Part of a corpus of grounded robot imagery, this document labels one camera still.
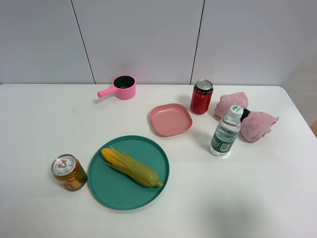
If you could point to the clear water bottle green label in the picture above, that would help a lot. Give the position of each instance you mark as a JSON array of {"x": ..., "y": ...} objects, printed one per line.
[{"x": 226, "y": 132}]

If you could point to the pink square plate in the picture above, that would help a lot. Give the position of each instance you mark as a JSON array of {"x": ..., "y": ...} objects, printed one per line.
[{"x": 170, "y": 119}]

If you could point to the red soda can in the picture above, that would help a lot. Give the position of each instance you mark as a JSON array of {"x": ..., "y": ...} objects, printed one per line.
[{"x": 201, "y": 97}]

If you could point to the yellow toy corn cob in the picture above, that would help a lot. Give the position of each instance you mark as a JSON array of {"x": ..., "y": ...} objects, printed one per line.
[{"x": 132, "y": 168}]

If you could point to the teal round plate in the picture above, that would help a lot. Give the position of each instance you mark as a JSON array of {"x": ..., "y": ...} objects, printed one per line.
[{"x": 119, "y": 191}]

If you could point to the pink towel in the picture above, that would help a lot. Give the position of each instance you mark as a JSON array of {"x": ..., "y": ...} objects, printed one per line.
[{"x": 254, "y": 125}]

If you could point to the gold drink can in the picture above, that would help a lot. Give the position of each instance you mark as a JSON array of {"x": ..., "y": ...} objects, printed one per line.
[{"x": 68, "y": 171}]

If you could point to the pink saucepan with handle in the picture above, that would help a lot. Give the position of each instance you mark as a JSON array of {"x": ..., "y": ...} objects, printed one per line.
[{"x": 124, "y": 88}]

